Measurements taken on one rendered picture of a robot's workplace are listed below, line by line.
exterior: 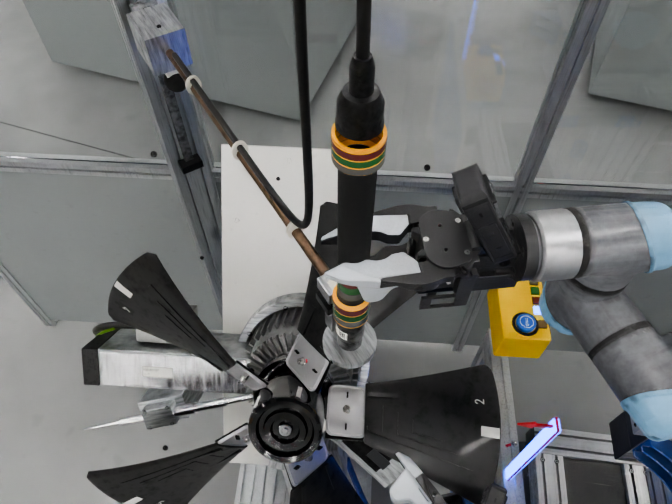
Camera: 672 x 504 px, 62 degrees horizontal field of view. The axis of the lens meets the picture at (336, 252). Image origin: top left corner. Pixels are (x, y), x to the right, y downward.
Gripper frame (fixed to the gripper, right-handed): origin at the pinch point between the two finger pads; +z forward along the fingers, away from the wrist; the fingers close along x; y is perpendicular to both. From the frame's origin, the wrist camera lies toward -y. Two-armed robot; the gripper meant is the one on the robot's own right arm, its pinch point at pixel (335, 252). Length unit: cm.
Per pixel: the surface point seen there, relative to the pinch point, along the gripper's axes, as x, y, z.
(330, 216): 24.8, 25.1, -1.7
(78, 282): 87, 128, 86
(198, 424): 42, 165, 48
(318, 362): 5.3, 37.7, 2.4
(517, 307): 22, 58, -41
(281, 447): -5.4, 44.8, 9.4
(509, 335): 16, 58, -37
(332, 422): -2.1, 45.3, 0.9
